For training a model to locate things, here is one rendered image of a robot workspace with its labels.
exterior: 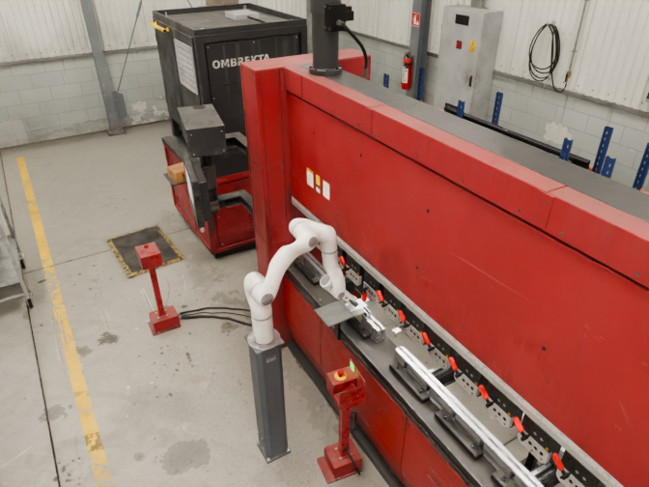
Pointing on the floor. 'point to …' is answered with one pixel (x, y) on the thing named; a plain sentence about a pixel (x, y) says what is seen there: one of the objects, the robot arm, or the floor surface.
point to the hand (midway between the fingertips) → (352, 301)
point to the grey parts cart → (10, 272)
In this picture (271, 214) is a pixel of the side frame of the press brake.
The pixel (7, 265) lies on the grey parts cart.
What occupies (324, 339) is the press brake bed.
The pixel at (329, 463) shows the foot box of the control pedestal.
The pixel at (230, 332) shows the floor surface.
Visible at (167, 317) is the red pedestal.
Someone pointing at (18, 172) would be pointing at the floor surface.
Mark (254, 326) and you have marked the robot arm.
